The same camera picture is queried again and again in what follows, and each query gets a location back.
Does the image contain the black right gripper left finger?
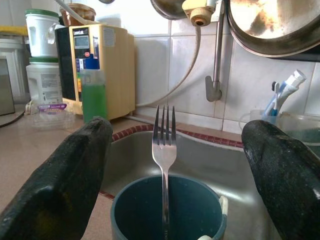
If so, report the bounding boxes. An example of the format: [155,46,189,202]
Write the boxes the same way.
[0,116,114,240]

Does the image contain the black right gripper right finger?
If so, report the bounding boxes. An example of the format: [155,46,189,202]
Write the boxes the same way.
[241,119,320,240]

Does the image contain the blue mug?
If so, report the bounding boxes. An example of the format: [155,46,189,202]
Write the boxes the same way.
[110,174,229,240]

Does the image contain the steel fork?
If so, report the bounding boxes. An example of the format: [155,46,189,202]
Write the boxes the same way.
[151,104,178,240]

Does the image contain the clear measuring jug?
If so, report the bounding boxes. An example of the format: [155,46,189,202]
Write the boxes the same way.
[278,111,320,151]

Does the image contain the clear tub purple label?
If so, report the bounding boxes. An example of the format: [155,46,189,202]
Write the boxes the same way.
[24,99,76,130]

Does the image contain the clear plastic cup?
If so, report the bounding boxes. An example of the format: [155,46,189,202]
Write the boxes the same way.
[239,109,282,135]

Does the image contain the blue white toothbrush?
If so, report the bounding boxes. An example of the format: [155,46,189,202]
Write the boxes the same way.
[263,81,281,117]

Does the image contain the stainless steel sink basin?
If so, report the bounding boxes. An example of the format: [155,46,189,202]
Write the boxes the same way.
[99,129,283,240]

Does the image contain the green dish soap bottle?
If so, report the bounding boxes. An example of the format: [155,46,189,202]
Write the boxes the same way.
[79,53,108,123]

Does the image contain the white labelled jar green lid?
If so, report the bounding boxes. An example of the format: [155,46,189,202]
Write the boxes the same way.
[25,56,63,106]

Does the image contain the white toothpaste tube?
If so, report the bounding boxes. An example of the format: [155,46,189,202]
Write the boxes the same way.
[276,69,308,107]

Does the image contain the steel box appliance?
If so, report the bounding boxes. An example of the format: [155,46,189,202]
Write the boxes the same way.
[0,55,16,116]

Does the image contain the cream water ionizer machine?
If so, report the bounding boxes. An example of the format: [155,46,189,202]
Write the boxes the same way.
[54,23,137,121]

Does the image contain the hanging steel pan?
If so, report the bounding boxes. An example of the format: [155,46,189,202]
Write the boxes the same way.
[226,0,320,58]

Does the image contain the clear tub brown contents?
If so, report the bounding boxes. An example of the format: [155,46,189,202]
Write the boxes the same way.
[59,2,97,27]

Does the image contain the hanging steel pot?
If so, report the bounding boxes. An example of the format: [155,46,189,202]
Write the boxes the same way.
[149,0,187,20]

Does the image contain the thin white hose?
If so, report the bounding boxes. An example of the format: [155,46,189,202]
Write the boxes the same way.
[124,113,161,126]

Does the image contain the white handled jar green lid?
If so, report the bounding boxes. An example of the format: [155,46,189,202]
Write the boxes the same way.
[24,8,65,58]

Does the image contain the curved cream hose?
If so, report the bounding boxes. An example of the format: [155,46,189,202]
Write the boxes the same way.
[134,26,202,108]

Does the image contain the cream wall tap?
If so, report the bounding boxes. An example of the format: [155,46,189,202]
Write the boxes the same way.
[181,0,226,102]

